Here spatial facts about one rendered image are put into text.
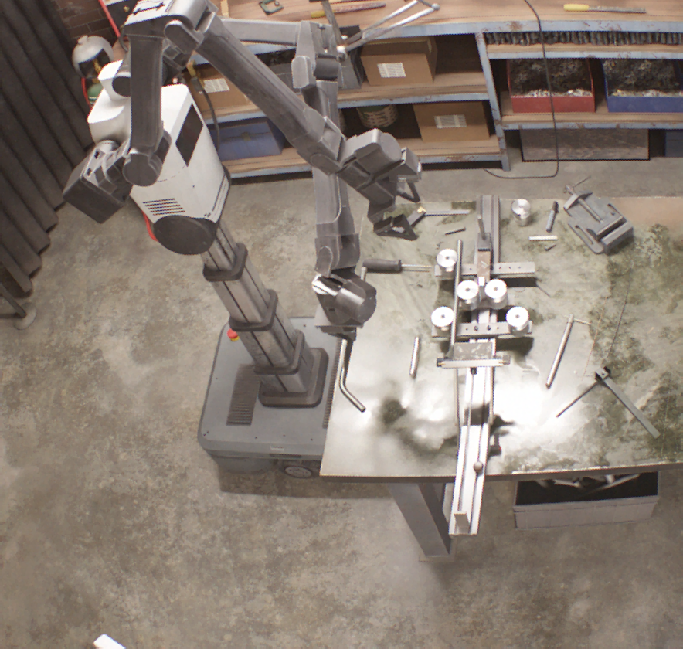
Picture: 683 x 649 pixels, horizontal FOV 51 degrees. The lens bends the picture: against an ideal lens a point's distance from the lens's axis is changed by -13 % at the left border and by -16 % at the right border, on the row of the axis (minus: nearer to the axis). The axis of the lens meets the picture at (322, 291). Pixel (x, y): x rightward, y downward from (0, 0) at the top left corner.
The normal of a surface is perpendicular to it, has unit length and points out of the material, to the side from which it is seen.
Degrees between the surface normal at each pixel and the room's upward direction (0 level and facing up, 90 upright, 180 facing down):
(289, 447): 45
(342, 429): 0
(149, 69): 91
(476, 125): 90
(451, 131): 90
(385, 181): 60
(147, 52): 96
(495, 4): 0
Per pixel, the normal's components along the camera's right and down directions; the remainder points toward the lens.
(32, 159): 0.45, 0.63
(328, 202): -0.61, 0.04
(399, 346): -0.27, -0.58
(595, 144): -0.15, 0.81
